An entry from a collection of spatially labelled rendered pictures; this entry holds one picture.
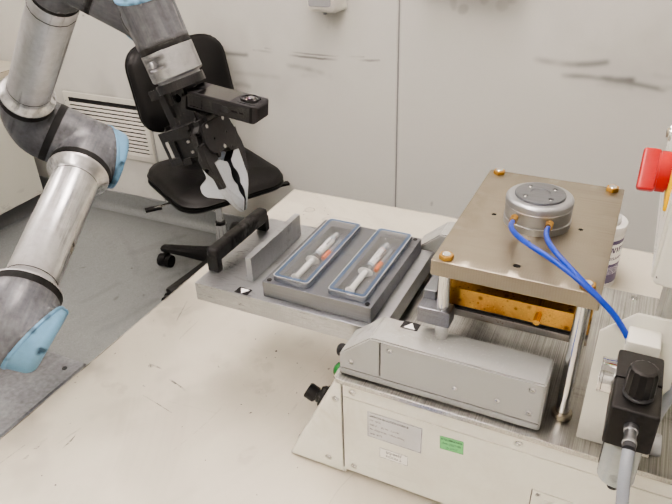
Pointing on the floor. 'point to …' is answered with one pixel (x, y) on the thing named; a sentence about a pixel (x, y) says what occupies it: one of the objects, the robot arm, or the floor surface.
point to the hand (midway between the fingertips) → (244, 202)
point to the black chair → (216, 65)
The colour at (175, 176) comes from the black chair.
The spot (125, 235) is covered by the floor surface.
